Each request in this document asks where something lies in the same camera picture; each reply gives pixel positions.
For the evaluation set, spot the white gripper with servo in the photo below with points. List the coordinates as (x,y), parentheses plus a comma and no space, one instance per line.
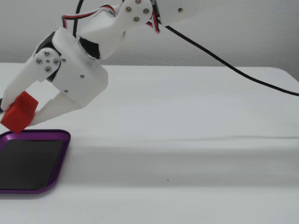
(80,80)

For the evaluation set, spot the red textured cube block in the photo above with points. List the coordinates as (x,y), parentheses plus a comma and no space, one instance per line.
(19,114)

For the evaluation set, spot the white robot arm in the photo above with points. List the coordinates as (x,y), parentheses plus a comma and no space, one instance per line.
(109,32)

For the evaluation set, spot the black rounded object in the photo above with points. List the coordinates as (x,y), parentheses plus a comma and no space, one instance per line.
(0,105)

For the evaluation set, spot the purple tray with black pad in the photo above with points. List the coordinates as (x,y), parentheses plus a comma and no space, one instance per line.
(28,163)

